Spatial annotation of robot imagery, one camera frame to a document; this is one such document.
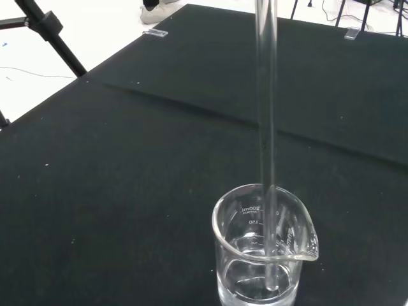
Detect black cloth bench cover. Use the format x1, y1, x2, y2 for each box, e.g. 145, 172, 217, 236
0, 3, 408, 306

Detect clear glass beaker with water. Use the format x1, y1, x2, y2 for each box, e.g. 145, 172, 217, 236
211, 183, 319, 306

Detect person's foot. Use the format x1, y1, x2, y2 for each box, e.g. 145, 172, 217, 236
140, 0, 179, 25

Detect black tripod stand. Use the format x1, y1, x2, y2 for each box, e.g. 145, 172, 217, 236
0, 0, 88, 132

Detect black tripod legs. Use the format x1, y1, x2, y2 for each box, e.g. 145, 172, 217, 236
334, 0, 408, 38

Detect black cable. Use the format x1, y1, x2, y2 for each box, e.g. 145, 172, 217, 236
307, 0, 344, 22

